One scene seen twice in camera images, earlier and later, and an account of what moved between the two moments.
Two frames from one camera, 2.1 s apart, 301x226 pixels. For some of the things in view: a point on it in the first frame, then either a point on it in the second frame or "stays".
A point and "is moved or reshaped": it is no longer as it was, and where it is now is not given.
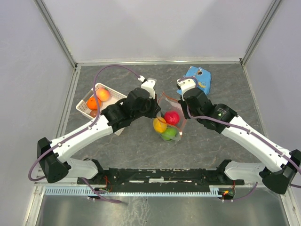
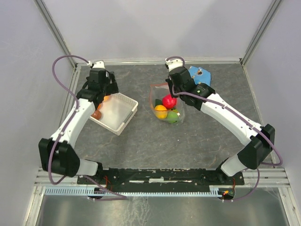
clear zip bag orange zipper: (170, 122) is moved or reshaped
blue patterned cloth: (202, 76) stays
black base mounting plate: (161, 178) stays
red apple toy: (171, 117) -> (169, 102)
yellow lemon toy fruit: (160, 125) -> (161, 111)
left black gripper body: (149, 110) -> (110, 88)
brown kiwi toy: (93, 113) stays
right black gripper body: (184, 105) -> (171, 86)
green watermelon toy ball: (170, 133) -> (172, 117)
